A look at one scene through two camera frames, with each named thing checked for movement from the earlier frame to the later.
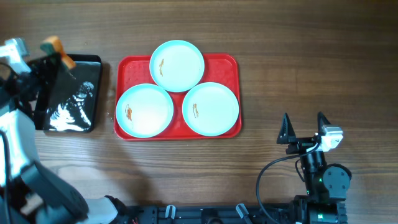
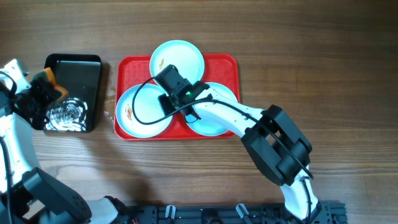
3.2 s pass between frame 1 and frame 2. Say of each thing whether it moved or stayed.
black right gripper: moved
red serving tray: stayed
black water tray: stayed
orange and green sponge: moved
